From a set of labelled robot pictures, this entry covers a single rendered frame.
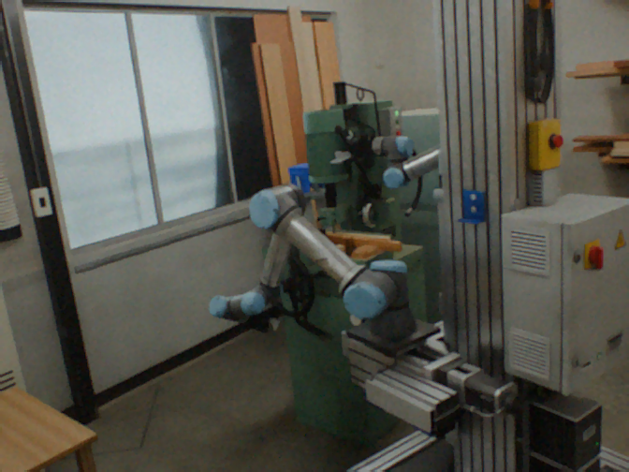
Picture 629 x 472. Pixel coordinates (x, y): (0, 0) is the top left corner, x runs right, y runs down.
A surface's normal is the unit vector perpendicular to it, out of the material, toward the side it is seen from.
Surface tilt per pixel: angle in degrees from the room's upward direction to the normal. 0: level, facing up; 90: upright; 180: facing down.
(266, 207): 85
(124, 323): 90
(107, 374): 90
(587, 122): 90
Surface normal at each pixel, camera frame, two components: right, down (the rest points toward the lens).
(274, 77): 0.76, 0.03
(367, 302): -0.41, 0.34
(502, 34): -0.80, 0.22
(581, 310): 0.59, 0.14
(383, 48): -0.62, 0.25
